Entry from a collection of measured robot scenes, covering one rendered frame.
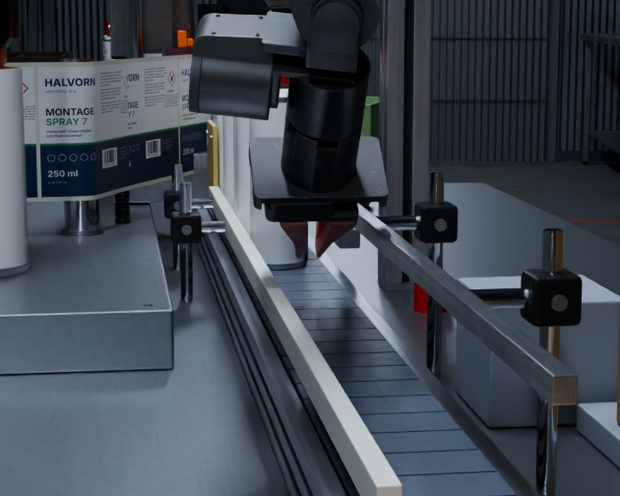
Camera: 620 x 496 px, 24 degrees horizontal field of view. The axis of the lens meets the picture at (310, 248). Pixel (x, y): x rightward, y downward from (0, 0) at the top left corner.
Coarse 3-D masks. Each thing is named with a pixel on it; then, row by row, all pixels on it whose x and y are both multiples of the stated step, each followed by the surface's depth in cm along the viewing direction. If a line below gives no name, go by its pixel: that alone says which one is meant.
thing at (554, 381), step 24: (360, 216) 111; (384, 240) 102; (408, 264) 93; (432, 264) 90; (432, 288) 86; (456, 288) 82; (456, 312) 81; (480, 312) 76; (480, 336) 75; (504, 336) 71; (504, 360) 71; (528, 360) 67; (552, 360) 66; (552, 384) 63; (576, 384) 63
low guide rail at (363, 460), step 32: (256, 256) 121; (256, 288) 114; (288, 320) 96; (288, 352) 93; (320, 352) 87; (320, 384) 80; (320, 416) 80; (352, 416) 73; (352, 448) 69; (352, 480) 69; (384, 480) 63
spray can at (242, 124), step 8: (240, 120) 142; (248, 120) 141; (240, 128) 142; (248, 128) 142; (240, 136) 142; (248, 136) 142; (240, 144) 143; (248, 144) 142; (240, 152) 143; (248, 152) 142; (240, 160) 143; (248, 160) 142; (240, 168) 143; (248, 168) 142; (240, 176) 143; (248, 176) 142; (240, 184) 143; (248, 184) 142; (240, 192) 143; (248, 192) 143; (240, 200) 144; (248, 200) 143; (240, 208) 144; (248, 208) 143; (240, 216) 144; (248, 216) 143; (248, 224) 143; (248, 232) 143
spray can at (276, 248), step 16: (288, 80) 132; (272, 112) 131; (256, 128) 132; (272, 128) 131; (256, 224) 134; (272, 224) 133; (256, 240) 134; (272, 240) 133; (288, 240) 133; (272, 256) 133; (288, 256) 134
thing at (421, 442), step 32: (288, 288) 125; (320, 288) 125; (320, 320) 112; (352, 320) 112; (352, 352) 102; (384, 352) 102; (352, 384) 93; (384, 384) 93; (416, 384) 93; (384, 416) 86; (416, 416) 86; (448, 416) 86; (384, 448) 80; (416, 448) 80; (448, 448) 80; (416, 480) 74; (448, 480) 74; (480, 480) 74
